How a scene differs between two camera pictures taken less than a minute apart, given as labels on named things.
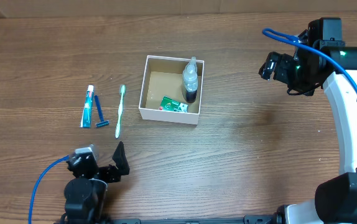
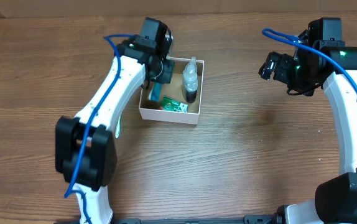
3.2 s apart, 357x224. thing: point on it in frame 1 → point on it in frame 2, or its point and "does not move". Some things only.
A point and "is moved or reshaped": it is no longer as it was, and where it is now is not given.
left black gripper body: [109, 175] → [163, 67]
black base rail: [257, 219] does not move
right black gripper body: [295, 73] does not move
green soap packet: [168, 104] does not move
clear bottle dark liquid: [190, 81] does not move
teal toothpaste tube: [86, 117] is moved or reshaped
